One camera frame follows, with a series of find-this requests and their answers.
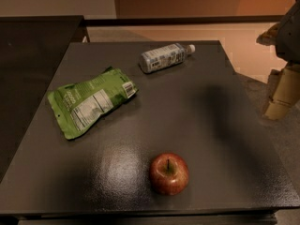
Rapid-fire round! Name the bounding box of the clear plastic water bottle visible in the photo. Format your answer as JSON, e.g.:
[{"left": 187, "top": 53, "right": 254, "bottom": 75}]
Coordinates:
[{"left": 139, "top": 43, "right": 196, "bottom": 74}]

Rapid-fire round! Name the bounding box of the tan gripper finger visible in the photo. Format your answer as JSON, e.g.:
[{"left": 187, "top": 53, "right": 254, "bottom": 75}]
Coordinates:
[
  {"left": 262, "top": 63, "right": 300, "bottom": 120},
  {"left": 256, "top": 23, "right": 279, "bottom": 46}
]

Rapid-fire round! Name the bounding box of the green snack bag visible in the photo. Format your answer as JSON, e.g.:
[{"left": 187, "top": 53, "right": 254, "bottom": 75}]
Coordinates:
[{"left": 48, "top": 67, "right": 138, "bottom": 140}]

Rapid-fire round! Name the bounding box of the red apple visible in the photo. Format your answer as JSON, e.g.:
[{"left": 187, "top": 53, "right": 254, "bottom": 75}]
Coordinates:
[{"left": 149, "top": 153, "right": 189, "bottom": 196}]

